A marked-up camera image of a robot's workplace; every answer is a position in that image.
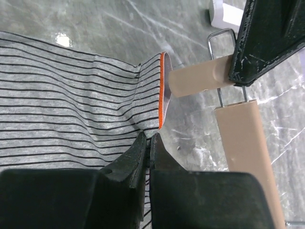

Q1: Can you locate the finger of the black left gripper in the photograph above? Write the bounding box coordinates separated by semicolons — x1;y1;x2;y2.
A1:
229;0;305;86

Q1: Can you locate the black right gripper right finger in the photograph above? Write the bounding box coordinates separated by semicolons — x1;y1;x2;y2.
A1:
150;134;274;229

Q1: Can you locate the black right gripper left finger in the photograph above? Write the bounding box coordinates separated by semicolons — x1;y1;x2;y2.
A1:
0;133;147;229

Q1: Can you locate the beige clip hanger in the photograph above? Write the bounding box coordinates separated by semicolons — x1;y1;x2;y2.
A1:
168;28;305;229

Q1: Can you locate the grey striped boxer underwear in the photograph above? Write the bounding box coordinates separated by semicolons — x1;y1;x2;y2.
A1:
0;31;172;229

